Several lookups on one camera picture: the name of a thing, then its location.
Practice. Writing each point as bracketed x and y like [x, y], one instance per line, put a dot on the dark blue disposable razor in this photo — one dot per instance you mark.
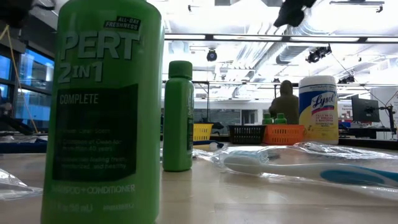
[206, 142]

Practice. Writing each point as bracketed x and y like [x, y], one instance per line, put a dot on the plastic black comb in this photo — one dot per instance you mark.
[342, 152]
[273, 153]

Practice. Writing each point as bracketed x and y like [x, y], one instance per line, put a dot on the blue white toothbrush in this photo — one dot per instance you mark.
[311, 172]

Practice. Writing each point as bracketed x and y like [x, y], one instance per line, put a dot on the clear plastic toothbrush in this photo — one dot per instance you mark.
[12, 185]

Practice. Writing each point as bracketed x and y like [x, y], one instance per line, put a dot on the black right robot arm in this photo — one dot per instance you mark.
[292, 12]

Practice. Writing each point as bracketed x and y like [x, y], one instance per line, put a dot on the yellow plastic basket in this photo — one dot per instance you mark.
[202, 132]

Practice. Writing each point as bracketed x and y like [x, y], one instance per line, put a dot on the clear plastic wrapped comb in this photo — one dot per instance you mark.
[203, 154]

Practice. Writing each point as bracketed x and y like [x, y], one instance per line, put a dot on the black plastic basket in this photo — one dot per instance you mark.
[247, 134]

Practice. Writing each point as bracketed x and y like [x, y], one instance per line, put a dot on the person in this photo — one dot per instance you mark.
[284, 105]

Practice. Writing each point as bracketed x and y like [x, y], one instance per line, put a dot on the orange plastic basket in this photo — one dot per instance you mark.
[284, 134]

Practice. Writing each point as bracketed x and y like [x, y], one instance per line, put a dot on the Lysol wipes canister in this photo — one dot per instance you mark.
[318, 109]

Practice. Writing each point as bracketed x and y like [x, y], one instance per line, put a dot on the black computer monitor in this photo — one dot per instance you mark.
[365, 110]

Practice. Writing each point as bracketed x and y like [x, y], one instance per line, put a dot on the black background desk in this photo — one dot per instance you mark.
[367, 132]

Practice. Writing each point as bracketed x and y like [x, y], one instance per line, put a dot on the black overhead beam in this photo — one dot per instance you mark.
[362, 39]

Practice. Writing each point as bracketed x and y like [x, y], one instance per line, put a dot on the black ceiling dome camera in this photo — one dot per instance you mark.
[211, 56]

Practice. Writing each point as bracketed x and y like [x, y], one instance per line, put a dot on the silver ventilation duct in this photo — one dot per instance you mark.
[295, 53]

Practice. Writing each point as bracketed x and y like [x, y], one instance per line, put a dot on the black ceiling camera rig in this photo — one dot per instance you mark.
[346, 79]
[317, 54]

